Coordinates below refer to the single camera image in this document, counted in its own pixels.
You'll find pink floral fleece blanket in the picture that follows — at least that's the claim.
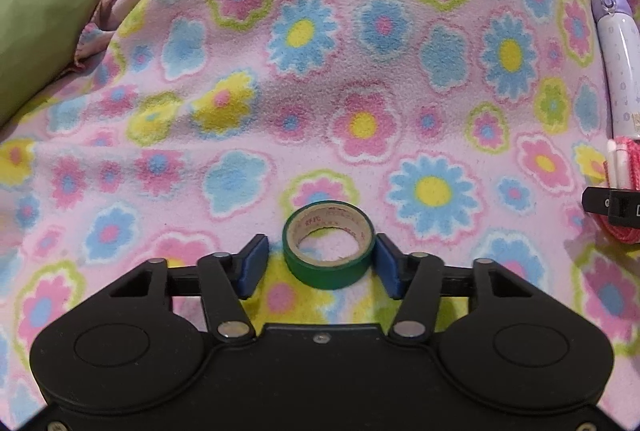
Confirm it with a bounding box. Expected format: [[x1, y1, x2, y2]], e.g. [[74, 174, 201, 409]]
[[0, 0, 640, 414]]

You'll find green tape roll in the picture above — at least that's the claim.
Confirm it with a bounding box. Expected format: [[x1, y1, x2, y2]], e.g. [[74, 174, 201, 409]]
[[281, 200, 375, 291]]

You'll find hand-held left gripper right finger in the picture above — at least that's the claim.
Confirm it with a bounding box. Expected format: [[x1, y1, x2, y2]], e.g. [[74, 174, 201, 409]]
[[375, 233, 536, 344]]

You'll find green cushion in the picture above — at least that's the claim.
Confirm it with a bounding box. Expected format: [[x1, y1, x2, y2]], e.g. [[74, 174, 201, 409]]
[[0, 0, 102, 128]]

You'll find pink-edged white cloth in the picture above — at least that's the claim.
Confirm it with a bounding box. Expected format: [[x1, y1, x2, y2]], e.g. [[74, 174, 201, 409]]
[[602, 134, 640, 246]]

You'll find purple insulated bottle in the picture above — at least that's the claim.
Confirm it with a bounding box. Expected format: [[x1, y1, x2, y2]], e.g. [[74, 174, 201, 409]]
[[592, 0, 640, 142]]

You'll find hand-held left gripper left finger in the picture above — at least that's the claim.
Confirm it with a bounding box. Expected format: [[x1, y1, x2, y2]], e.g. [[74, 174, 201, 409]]
[[107, 233, 271, 342]]

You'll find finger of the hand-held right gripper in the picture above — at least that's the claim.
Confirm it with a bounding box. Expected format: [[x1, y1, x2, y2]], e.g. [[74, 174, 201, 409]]
[[581, 186, 640, 228]]

